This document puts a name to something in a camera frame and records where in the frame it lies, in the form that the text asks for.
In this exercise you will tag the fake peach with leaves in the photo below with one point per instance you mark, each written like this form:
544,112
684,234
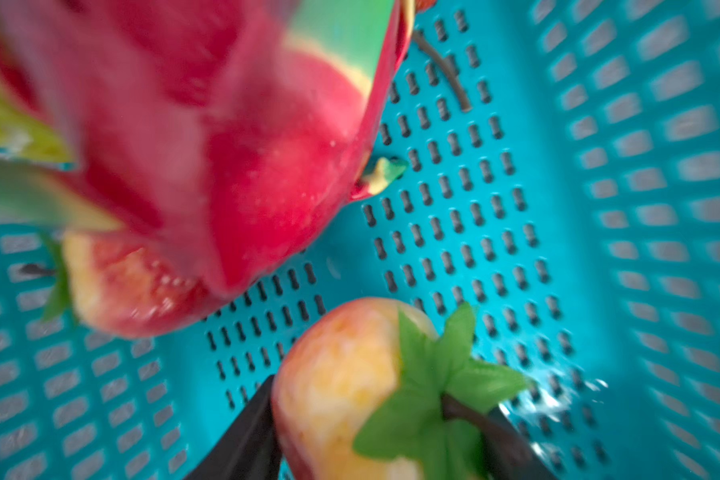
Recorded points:
359,395

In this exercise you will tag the teal plastic basket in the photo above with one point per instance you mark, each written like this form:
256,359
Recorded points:
576,206

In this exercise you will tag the fake red dragon fruit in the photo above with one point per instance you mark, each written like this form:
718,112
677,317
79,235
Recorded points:
225,134

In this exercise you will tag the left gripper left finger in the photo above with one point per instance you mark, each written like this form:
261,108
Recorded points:
249,449

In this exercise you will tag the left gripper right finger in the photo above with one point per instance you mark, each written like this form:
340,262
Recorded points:
505,453

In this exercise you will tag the fake red peach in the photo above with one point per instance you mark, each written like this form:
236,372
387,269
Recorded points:
121,287

